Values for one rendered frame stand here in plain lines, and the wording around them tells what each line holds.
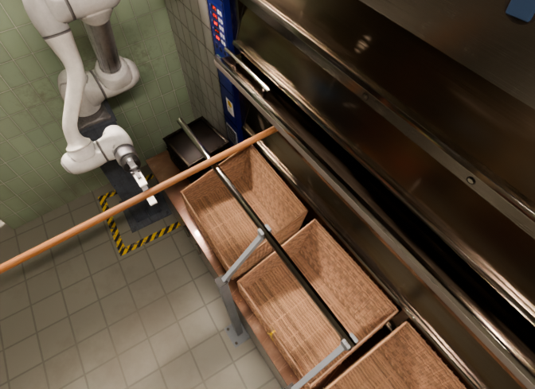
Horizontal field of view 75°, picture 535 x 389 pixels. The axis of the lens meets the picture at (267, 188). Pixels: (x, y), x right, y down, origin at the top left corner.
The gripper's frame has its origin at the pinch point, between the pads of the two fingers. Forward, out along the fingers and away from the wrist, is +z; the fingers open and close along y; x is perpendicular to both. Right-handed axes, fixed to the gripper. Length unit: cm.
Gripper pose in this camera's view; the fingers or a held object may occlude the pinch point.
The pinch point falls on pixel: (148, 193)
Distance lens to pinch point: 148.5
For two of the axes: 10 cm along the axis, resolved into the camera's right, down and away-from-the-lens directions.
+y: 0.1, 5.6, 8.3
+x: -8.3, 4.7, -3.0
